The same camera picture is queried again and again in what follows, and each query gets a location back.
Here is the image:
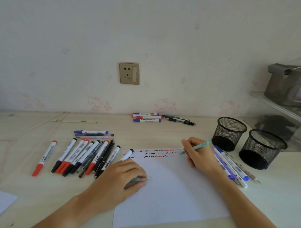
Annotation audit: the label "mint green slim pen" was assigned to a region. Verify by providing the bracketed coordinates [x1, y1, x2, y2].
[179, 141, 210, 155]

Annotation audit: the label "pile of assorted pens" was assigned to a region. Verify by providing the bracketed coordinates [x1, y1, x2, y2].
[131, 112, 197, 126]

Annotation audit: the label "person's right hand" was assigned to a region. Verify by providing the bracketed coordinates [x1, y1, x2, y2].
[181, 137, 223, 175]

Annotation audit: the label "paper-wrapped chopsticks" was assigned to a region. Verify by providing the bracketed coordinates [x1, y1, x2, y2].
[51, 120, 98, 124]

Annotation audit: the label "white paper sheet with squiggles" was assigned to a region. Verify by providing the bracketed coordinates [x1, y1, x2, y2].
[112, 148, 231, 228]

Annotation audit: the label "thin pink cord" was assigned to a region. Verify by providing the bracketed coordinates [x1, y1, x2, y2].
[0, 111, 67, 184]

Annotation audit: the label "gold wall socket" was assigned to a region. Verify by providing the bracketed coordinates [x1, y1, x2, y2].
[119, 62, 140, 85]

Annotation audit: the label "person's right forearm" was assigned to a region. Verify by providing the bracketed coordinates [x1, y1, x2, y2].
[210, 168, 278, 228]

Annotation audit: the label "black gel pen clear grip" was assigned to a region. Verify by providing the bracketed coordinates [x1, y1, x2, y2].
[75, 133, 114, 137]

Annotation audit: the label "blank white paper sheet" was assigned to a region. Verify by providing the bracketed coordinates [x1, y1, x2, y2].
[0, 190, 18, 215]

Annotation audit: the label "black slim pen silver tip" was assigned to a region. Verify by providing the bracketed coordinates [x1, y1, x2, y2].
[93, 140, 114, 173]
[94, 142, 115, 177]

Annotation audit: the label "clear acrylic rack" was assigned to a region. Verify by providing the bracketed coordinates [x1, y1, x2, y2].
[243, 91, 301, 152]

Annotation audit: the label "person's left hand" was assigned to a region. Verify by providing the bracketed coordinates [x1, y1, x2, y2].
[76, 158, 149, 212]

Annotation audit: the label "purple slim pen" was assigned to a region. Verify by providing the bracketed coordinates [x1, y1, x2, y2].
[211, 148, 240, 185]

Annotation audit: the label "black mesh cup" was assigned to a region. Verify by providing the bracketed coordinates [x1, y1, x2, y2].
[211, 117, 248, 152]
[239, 129, 288, 170]

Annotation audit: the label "pink slim pen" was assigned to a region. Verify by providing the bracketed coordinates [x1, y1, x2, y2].
[76, 135, 113, 139]

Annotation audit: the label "light wooden table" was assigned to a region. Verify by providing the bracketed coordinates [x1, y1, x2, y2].
[0, 111, 301, 228]

